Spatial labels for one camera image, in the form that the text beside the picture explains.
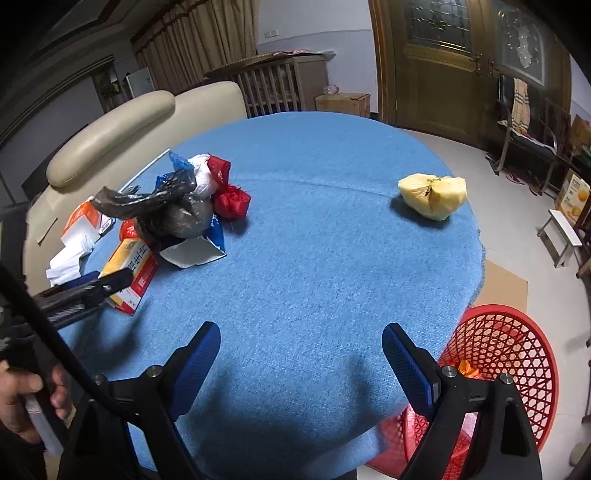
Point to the clear plastic bag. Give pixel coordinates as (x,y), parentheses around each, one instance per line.
(330,89)

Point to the beige leather sofa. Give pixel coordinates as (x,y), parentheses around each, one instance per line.
(115,129)

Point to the red plastic basket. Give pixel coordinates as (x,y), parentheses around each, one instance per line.
(508,341)

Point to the brown cardboard box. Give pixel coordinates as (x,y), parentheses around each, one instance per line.
(341,104)

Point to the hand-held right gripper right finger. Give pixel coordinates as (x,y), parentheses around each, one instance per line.
(408,369)

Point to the orange printed carton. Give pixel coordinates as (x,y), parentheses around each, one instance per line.
(572,198)

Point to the wooden crib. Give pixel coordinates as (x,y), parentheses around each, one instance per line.
(272,87)

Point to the black plastic bag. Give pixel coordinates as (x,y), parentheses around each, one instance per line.
(184,217)

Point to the small white packet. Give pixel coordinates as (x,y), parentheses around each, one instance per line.
(107,225)

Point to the wooden double door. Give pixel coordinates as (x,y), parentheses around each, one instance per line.
(434,92)

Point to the white tissue ball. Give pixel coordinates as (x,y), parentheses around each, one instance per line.
(202,174)

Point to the thin white stick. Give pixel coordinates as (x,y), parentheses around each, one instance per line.
(147,167)

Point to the white appliance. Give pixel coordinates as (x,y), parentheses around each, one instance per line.
(138,83)

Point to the plaid scarf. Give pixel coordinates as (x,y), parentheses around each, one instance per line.
(521,101)

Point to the red plastic bag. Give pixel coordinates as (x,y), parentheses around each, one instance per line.
(233,203)
(220,168)

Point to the blue plastic bag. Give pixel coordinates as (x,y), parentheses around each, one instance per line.
(178,161)

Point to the peeled apple piece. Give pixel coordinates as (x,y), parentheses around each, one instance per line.
(431,196)

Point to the small white stool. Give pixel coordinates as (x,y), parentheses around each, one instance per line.
(561,228)

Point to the flat cardboard sheet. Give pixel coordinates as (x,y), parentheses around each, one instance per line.
(503,286)

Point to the beige curtain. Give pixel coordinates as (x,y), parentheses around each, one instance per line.
(194,41)

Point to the torn blue white carton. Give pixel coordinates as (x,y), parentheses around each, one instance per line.
(194,254)

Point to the person's left hand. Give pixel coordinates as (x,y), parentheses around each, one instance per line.
(23,397)

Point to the metal chair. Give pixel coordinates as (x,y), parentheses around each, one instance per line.
(531,143)

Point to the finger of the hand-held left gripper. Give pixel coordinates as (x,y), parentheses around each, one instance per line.
(92,291)

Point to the blue tablecloth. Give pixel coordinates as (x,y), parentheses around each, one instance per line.
(300,254)

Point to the yellow red cardboard box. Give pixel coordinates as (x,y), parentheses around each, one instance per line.
(134,263)

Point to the small red wrapper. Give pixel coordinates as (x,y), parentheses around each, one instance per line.
(127,229)

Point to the dark green packet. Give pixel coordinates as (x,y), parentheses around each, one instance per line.
(131,189)

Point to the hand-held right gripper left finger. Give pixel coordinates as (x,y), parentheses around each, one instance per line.
(198,364)

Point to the pair of slippers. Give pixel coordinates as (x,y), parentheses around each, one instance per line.
(515,178)

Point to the loose white tissue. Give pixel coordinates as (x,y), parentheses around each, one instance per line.
(64,265)

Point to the orange wrapper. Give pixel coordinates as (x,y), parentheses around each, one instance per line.
(467,368)

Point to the orange tissue pack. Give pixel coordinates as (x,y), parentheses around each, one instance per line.
(78,217)

